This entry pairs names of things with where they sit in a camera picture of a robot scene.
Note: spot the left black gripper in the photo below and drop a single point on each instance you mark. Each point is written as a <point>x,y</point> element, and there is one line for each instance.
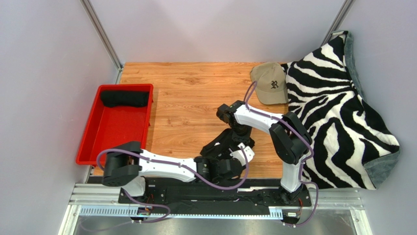
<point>218,160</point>

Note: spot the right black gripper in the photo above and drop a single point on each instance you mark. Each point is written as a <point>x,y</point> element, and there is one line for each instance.
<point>224,143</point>

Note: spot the black printed t-shirt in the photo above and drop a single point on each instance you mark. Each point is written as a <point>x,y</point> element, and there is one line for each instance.
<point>221,143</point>

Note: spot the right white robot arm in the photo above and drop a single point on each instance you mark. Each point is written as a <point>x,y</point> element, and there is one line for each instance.
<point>291,140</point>

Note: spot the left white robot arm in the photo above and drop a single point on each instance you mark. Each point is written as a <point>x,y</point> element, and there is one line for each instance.
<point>127,166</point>

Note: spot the beige baseball cap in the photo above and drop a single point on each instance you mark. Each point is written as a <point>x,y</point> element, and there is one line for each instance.
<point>271,86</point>

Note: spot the zebra print blanket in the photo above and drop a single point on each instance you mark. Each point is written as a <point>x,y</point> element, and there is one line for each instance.
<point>353,147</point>

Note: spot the red plastic tray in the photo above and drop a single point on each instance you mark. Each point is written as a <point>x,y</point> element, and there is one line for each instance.
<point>110,127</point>

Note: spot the rolled black t-shirt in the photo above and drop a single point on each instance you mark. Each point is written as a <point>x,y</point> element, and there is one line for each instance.
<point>117,98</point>

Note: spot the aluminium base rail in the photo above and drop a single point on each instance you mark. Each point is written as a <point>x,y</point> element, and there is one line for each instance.
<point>94,208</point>

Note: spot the right aluminium frame post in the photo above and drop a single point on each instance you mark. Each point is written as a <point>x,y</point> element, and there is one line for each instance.
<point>338,20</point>

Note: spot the aluminium frame post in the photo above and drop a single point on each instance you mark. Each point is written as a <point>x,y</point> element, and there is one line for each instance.
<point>89,8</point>
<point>338,20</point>

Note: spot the left aluminium frame post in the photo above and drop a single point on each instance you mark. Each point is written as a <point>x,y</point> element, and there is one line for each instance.
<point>89,8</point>

